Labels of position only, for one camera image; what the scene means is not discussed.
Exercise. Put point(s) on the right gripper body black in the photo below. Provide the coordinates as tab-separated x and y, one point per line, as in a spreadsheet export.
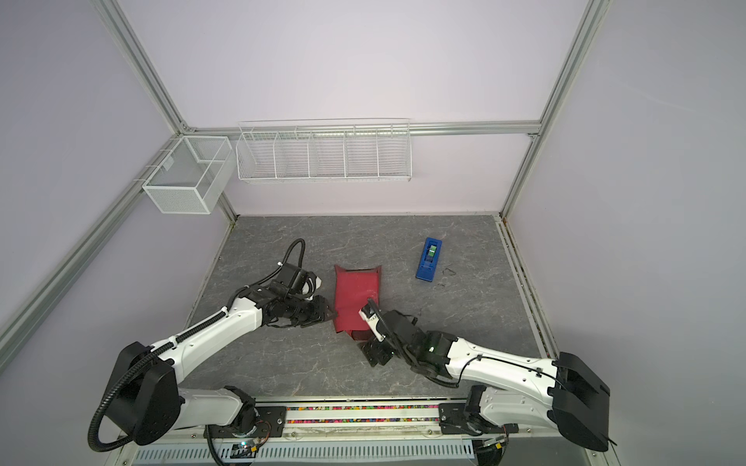
396	351

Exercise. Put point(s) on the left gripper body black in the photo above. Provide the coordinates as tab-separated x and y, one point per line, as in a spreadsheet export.
303	312

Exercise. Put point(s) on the dark red wrapping paper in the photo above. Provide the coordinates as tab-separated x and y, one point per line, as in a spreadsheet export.
353	289

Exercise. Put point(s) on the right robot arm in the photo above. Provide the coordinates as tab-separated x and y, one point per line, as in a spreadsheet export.
562	393

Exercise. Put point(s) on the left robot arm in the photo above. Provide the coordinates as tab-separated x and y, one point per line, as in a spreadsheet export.
144	398

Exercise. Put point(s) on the blue tape dispenser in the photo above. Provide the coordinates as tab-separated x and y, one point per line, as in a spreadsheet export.
429	260

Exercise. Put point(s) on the small white mesh basket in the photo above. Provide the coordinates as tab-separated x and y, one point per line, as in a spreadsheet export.
192	176

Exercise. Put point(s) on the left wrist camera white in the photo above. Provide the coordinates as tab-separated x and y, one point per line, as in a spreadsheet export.
311	285

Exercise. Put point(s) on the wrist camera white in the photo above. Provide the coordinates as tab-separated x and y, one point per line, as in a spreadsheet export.
311	285
370	313

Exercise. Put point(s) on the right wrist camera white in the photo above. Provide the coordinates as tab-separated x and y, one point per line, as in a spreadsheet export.
370	313

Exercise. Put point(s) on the aluminium front rail frame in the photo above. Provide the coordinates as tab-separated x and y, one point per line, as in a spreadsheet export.
396	420

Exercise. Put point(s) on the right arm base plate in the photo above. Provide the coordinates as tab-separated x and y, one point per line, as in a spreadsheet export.
455	419

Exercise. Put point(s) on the white slotted cable duct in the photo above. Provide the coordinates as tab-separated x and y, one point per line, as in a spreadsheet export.
276	453

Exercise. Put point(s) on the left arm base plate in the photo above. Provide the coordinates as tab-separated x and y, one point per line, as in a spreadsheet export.
259	422

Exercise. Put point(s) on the long white wire basket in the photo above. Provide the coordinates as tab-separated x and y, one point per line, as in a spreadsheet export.
356	149

